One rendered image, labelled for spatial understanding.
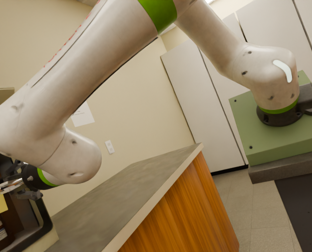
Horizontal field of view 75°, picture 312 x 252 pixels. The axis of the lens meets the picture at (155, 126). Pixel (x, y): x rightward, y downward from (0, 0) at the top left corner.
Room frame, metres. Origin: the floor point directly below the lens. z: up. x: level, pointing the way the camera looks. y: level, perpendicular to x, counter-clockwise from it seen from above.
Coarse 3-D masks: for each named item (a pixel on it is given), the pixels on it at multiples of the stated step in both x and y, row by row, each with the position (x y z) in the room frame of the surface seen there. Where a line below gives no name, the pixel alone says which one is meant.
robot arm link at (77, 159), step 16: (64, 144) 0.40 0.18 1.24; (80, 144) 0.43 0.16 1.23; (96, 144) 0.47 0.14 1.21; (48, 160) 0.39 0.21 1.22; (64, 160) 0.40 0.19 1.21; (80, 160) 0.42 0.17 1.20; (96, 160) 0.45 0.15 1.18; (48, 176) 0.46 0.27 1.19; (64, 176) 0.42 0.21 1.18; (80, 176) 0.43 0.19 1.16
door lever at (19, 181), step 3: (18, 180) 0.66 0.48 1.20; (21, 180) 0.67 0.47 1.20; (9, 183) 0.64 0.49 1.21; (12, 183) 0.64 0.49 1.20; (15, 183) 0.65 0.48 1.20; (18, 183) 0.66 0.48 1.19; (21, 183) 0.70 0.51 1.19; (3, 186) 0.62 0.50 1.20; (6, 186) 0.63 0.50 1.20; (9, 186) 0.63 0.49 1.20; (12, 186) 0.64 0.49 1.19; (0, 189) 0.61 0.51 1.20; (3, 189) 0.62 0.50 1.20; (6, 189) 0.63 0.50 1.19
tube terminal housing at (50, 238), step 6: (54, 228) 0.76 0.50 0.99; (48, 234) 0.73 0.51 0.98; (54, 234) 0.75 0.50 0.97; (42, 240) 0.71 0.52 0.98; (48, 240) 0.73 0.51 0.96; (54, 240) 0.74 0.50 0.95; (30, 246) 0.68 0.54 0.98; (36, 246) 0.69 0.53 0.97; (42, 246) 0.71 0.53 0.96; (48, 246) 0.72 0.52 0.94
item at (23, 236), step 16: (0, 160) 0.68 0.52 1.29; (0, 176) 0.67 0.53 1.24; (16, 208) 0.67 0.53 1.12; (32, 208) 0.71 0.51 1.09; (0, 224) 0.62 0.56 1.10; (16, 224) 0.66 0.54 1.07; (32, 224) 0.69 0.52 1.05; (48, 224) 0.73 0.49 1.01; (0, 240) 0.61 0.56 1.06; (16, 240) 0.64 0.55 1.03; (32, 240) 0.68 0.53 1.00
